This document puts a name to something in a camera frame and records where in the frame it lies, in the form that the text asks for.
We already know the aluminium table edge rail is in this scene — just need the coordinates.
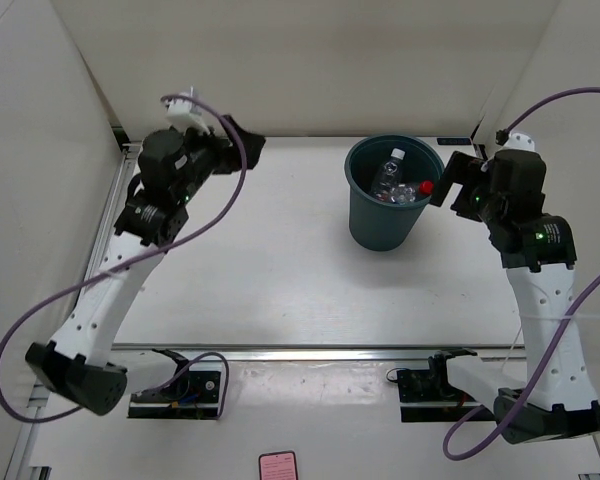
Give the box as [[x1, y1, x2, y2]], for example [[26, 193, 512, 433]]
[[110, 343, 526, 363]]

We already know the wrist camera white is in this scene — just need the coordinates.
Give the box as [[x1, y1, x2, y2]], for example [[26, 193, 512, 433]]
[[162, 99, 213, 134], [495, 129, 536, 153]]

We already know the dark green plastic bin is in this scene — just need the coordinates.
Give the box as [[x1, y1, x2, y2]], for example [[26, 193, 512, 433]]
[[344, 134, 444, 252]]

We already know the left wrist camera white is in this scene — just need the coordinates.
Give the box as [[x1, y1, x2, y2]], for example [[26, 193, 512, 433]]
[[162, 99, 213, 134]]

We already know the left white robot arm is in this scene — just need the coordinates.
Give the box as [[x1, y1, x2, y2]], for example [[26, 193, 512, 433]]
[[25, 115, 266, 416]]

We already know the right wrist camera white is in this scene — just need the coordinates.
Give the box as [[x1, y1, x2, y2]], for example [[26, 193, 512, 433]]
[[495, 129, 536, 153]]

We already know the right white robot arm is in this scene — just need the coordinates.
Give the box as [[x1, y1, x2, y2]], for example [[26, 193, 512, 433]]
[[429, 149, 600, 444]]

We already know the red label plastic bottle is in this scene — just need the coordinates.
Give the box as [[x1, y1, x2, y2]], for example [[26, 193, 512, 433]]
[[389, 181, 434, 205]]

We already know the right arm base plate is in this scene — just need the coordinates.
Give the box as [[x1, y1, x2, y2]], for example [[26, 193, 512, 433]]
[[385, 349, 479, 424]]

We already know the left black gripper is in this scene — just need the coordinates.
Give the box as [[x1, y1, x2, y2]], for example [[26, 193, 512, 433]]
[[173, 115, 265, 205]]

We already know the black table logo sticker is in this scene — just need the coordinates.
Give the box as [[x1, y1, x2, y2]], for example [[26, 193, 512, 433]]
[[436, 137, 472, 147]]

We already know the pink smartphone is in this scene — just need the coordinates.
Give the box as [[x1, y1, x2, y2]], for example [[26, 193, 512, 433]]
[[258, 451, 299, 480]]

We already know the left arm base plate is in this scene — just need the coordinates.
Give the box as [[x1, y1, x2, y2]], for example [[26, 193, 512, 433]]
[[127, 349, 230, 420]]

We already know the clear white cap bottle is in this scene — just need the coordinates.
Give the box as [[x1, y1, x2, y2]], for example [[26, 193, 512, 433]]
[[369, 148, 406, 202]]

